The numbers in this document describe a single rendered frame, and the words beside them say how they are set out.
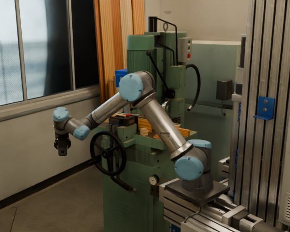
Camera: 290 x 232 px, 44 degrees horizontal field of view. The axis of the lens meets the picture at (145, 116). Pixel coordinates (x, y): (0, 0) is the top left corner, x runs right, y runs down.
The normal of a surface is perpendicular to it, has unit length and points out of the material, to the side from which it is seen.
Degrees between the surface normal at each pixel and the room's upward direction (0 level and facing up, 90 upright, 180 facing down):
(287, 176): 90
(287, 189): 90
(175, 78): 90
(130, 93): 84
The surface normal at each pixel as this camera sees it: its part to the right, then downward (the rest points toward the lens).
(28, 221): 0.00, -0.97
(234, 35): -0.54, 0.22
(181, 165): -0.29, 0.34
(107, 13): 0.82, 0.09
